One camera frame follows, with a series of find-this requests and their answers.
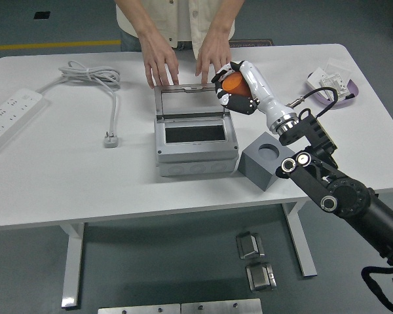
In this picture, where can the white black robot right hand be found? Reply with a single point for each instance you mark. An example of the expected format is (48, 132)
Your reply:
(260, 85)

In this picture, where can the person's torso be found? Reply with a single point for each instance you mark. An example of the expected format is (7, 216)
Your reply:
(183, 19)

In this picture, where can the clear plastic bag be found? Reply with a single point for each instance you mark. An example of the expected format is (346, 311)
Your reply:
(340, 67)

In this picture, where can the grey block with round hole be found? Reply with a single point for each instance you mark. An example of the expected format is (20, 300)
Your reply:
(255, 167)

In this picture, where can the person's left forearm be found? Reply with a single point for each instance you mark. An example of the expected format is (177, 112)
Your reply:
(226, 16)

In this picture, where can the purple tray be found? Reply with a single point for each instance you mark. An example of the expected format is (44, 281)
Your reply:
(347, 100)

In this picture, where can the metal plate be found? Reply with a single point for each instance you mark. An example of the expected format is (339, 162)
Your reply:
(221, 307)
(137, 309)

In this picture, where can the person's left hand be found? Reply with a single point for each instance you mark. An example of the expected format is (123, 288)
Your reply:
(214, 52)

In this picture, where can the orange cylindrical battery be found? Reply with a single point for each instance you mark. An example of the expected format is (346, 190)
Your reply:
(235, 84)

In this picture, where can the metal block on floor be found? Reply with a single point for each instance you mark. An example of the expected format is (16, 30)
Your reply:
(249, 245)
(260, 277)

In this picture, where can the white switch module in bag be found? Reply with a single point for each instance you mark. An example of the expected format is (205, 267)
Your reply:
(335, 84)

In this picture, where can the clear hinged box lid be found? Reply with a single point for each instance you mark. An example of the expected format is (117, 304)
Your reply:
(190, 101)

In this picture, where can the white flat card box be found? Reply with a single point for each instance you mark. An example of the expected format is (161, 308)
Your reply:
(315, 78)

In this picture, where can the person's right hand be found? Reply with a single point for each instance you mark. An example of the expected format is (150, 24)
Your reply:
(158, 59)

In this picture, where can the grey electrical box body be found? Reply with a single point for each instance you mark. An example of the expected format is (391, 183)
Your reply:
(196, 157)

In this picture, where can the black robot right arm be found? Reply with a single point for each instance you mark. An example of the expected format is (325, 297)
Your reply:
(347, 196)

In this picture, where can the person's right forearm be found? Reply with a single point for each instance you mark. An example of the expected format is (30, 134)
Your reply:
(141, 16)

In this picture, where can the white table leg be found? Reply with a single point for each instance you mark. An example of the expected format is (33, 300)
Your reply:
(301, 242)
(72, 261)

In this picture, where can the white power strip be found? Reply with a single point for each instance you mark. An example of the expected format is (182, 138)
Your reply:
(10, 114)

